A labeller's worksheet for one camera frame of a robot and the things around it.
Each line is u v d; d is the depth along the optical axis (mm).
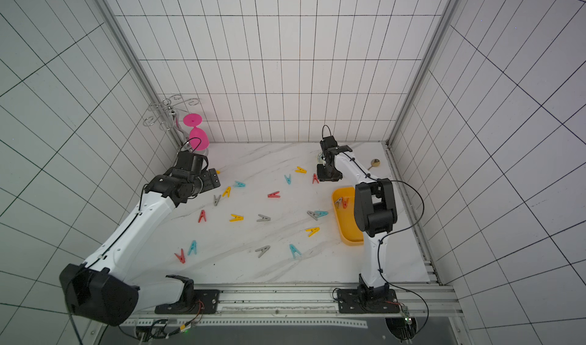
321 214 925
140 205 480
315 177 1057
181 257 830
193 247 851
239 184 1035
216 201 974
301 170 1086
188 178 576
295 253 833
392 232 559
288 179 1045
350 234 820
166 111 940
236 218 923
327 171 838
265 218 921
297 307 728
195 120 923
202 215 926
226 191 1001
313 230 880
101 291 375
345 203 954
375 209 540
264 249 833
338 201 957
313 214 932
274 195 997
